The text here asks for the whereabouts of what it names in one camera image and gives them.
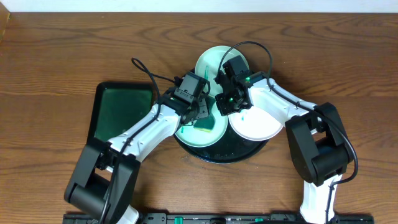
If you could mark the mint plate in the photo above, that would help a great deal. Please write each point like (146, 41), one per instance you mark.
(208, 63)
(193, 137)

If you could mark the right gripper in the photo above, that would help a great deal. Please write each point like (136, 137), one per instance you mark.
(232, 111)

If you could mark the rectangular black water tray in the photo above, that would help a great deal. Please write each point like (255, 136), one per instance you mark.
(117, 107)

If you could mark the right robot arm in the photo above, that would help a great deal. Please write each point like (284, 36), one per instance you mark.
(319, 147)

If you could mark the round black tray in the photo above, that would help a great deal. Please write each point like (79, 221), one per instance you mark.
(230, 148)

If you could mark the green scouring sponge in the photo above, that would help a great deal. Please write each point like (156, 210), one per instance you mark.
(206, 124)

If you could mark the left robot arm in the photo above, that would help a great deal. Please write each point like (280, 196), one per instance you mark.
(104, 178)

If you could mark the white plate green stain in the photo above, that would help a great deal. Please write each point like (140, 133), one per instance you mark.
(254, 124)

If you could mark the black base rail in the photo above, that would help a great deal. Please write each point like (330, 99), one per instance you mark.
(162, 218)

